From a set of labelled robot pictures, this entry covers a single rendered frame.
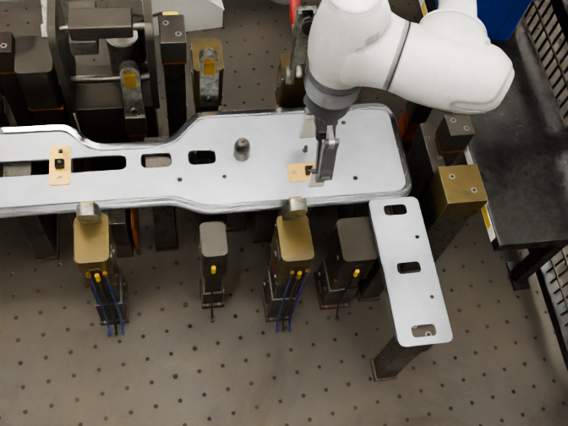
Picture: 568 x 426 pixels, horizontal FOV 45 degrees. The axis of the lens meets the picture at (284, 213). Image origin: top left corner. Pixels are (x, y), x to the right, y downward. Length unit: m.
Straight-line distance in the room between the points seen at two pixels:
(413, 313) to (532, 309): 0.50
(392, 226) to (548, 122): 0.42
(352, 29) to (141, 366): 0.86
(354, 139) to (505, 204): 0.32
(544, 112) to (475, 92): 0.56
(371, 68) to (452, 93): 0.12
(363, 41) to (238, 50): 0.96
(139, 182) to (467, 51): 0.65
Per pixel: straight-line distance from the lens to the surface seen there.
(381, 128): 1.41
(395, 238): 1.29
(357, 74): 0.98
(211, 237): 1.25
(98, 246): 1.20
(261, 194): 1.29
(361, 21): 0.93
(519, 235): 1.34
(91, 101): 1.45
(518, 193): 1.39
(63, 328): 1.52
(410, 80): 0.97
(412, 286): 1.26
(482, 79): 0.98
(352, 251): 1.28
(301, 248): 1.19
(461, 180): 1.32
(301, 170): 1.32
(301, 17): 1.27
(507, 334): 1.64
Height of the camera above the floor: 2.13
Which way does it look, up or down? 63 degrees down
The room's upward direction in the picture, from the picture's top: 13 degrees clockwise
